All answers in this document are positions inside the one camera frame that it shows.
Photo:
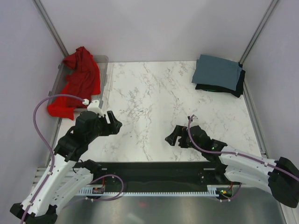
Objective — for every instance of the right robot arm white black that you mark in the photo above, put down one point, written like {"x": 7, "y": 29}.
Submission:
{"x": 279, "y": 177}

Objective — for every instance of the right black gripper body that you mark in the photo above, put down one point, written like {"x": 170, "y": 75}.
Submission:
{"x": 191, "y": 145}

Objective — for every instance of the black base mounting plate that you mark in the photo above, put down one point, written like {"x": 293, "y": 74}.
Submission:
{"x": 201, "y": 172}

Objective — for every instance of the clear plastic bin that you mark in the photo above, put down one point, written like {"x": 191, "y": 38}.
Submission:
{"x": 63, "y": 71}

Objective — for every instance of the aluminium frame post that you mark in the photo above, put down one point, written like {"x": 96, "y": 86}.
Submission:
{"x": 264, "y": 20}
{"x": 50, "y": 26}

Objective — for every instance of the blue-grey t shirt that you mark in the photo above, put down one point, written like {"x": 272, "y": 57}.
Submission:
{"x": 215, "y": 71}

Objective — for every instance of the right aluminium frame post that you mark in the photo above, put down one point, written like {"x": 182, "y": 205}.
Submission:
{"x": 264, "y": 20}

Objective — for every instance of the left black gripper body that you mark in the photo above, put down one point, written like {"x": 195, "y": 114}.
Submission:
{"x": 102, "y": 129}

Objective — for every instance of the left aluminium frame post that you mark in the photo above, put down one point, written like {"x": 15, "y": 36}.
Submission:
{"x": 50, "y": 26}

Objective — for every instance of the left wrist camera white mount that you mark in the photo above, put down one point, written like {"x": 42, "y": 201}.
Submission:
{"x": 97, "y": 108}

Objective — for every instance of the red t shirt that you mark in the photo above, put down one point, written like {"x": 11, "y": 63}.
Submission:
{"x": 83, "y": 82}

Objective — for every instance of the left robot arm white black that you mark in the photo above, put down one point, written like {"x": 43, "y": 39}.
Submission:
{"x": 49, "y": 197}

